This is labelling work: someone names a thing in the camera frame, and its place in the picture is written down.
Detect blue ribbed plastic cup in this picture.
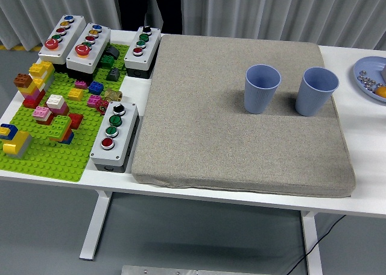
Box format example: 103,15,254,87
244,64,282,115
294,67,340,117

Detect grey-brown fabric mat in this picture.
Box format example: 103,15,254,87
131,34,356,198

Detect four-button white control box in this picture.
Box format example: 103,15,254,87
124,26,162,79
89,101,141,174

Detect blue toy brick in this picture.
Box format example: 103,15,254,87
88,80,105,95

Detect dark green toy brick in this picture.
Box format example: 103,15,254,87
100,54,115,69

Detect dark grey sloped brick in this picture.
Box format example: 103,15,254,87
106,45,121,60

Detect red toy brick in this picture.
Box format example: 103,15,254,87
68,113,84,130

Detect yellow toy brick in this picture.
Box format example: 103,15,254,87
67,87,84,102

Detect five-button white control box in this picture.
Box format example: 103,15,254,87
37,14,87,74
66,22,112,80

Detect green orange blue brick stack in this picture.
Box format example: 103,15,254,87
45,115,75,145

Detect white table leg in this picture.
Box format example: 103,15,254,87
79,190,113,261
300,210,323,275

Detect person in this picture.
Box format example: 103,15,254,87
114,0,184,35

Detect grey metal plate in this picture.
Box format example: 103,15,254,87
120,265,266,275

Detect green toy brick baseplate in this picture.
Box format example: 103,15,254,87
0,42,131,183

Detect pink white red brick stack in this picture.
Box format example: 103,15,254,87
32,106,54,126

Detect yellow white brick stack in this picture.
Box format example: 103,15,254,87
28,60,56,92

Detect blue yellow grey brick stack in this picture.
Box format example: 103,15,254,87
0,123,33,160

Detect brown yellow pink brick stack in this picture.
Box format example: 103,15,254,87
13,73,46,109

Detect blue plate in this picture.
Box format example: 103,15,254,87
352,55,386,103

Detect yellow black floor tape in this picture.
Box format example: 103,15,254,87
0,44,43,51

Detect white pleated curtain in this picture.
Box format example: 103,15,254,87
0,0,386,52

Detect brass valve red handle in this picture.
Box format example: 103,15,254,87
95,88,124,116

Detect black floor cable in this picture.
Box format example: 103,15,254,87
285,214,347,275

